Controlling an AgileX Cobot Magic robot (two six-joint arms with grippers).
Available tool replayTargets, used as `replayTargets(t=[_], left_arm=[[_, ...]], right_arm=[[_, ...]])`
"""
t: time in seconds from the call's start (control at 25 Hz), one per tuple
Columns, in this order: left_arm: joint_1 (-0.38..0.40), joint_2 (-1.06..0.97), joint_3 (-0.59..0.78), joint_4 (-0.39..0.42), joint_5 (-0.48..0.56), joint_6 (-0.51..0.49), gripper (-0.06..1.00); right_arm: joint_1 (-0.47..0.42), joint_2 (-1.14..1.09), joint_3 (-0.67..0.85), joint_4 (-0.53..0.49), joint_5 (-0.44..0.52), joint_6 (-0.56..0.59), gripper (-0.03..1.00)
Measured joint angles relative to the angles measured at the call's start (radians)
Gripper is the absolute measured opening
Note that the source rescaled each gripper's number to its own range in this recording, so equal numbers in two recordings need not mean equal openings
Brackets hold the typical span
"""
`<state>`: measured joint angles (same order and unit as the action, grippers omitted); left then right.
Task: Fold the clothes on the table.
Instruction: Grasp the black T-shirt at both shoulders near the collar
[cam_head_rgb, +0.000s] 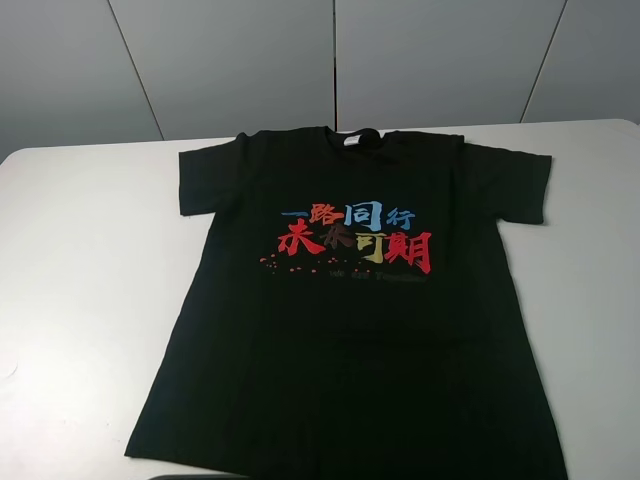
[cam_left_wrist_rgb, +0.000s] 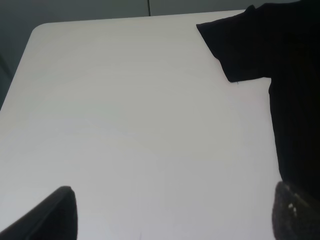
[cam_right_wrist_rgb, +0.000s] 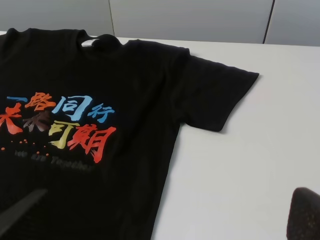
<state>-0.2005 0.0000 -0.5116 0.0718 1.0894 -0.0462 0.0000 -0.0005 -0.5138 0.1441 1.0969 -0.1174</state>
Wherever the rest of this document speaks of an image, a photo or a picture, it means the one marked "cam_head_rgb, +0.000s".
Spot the black printed t-shirt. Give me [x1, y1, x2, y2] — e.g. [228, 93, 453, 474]
[125, 127, 567, 479]

